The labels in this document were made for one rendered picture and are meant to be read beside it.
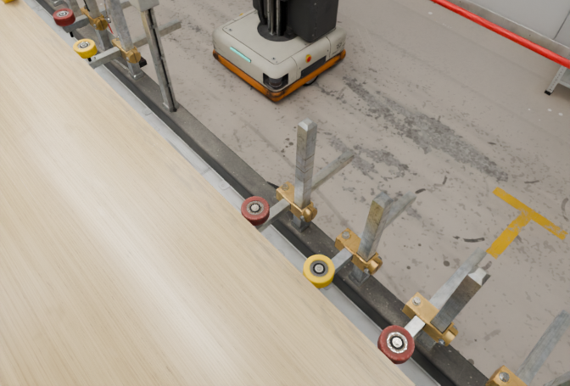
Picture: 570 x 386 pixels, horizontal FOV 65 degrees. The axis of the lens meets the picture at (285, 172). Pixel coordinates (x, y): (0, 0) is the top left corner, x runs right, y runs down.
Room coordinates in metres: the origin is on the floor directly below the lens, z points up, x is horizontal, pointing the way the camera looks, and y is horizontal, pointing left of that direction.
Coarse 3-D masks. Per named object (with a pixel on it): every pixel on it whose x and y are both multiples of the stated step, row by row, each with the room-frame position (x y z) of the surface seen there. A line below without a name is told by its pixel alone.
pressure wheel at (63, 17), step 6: (54, 12) 1.63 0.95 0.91; (60, 12) 1.63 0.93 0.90; (66, 12) 1.63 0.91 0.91; (72, 12) 1.63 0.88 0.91; (54, 18) 1.59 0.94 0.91; (60, 18) 1.59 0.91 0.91; (66, 18) 1.59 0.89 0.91; (72, 18) 1.61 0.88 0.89; (60, 24) 1.58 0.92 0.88; (66, 24) 1.59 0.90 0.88; (72, 36) 1.62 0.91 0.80
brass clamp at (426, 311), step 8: (416, 296) 0.47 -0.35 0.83; (408, 304) 0.45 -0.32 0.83; (424, 304) 0.45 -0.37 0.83; (408, 312) 0.44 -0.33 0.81; (416, 312) 0.43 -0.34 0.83; (424, 312) 0.43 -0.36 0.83; (432, 312) 0.43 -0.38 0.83; (424, 320) 0.41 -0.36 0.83; (432, 320) 0.41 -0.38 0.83; (424, 328) 0.40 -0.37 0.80; (432, 328) 0.39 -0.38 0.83; (448, 328) 0.39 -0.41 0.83; (456, 328) 0.40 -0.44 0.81; (432, 336) 0.38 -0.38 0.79; (440, 336) 0.37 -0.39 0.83; (448, 336) 0.37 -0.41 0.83; (440, 344) 0.36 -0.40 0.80; (448, 344) 0.35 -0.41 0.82
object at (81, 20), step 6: (120, 0) 1.80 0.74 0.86; (126, 0) 1.80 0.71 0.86; (108, 6) 1.75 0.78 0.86; (126, 6) 1.79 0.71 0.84; (102, 12) 1.72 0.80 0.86; (78, 18) 1.66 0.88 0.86; (84, 18) 1.66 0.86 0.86; (72, 24) 1.62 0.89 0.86; (78, 24) 1.64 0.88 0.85; (84, 24) 1.65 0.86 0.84; (66, 30) 1.60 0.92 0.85; (72, 30) 1.61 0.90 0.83
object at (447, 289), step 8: (472, 256) 0.59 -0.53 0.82; (480, 256) 0.59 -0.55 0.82; (464, 264) 0.57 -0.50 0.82; (472, 264) 0.57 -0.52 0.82; (456, 272) 0.54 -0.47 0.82; (464, 272) 0.54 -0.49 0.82; (448, 280) 0.52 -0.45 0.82; (456, 280) 0.52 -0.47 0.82; (440, 288) 0.50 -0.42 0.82; (448, 288) 0.50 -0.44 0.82; (440, 296) 0.48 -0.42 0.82; (448, 296) 0.48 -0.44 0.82; (432, 304) 0.45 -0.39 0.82; (440, 304) 0.45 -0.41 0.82; (416, 320) 0.41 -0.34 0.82; (408, 328) 0.39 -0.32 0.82; (416, 328) 0.39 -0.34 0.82
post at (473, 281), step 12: (468, 276) 0.40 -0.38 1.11; (480, 276) 0.40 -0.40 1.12; (456, 288) 0.40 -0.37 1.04; (468, 288) 0.39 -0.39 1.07; (456, 300) 0.39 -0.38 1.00; (468, 300) 0.38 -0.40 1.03; (444, 312) 0.39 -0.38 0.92; (456, 312) 0.38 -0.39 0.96; (444, 324) 0.38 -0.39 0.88; (420, 336) 0.40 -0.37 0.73
